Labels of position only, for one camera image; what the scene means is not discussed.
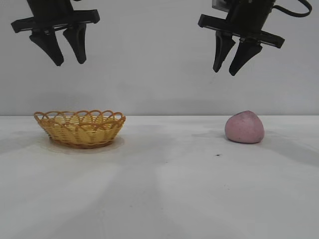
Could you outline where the woven yellow wicker basket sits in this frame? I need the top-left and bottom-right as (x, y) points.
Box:
(33, 109), (126, 149)

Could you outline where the black cable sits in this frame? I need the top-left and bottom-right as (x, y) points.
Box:
(272, 0), (313, 19)

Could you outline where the pink peach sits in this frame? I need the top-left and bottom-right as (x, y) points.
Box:
(224, 110), (265, 144)

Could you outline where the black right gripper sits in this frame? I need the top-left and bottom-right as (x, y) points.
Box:
(198, 0), (286, 76)

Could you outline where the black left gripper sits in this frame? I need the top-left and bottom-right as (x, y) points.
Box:
(10, 0), (101, 67)

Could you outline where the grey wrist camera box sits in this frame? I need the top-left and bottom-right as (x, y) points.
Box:
(211, 0), (231, 12)

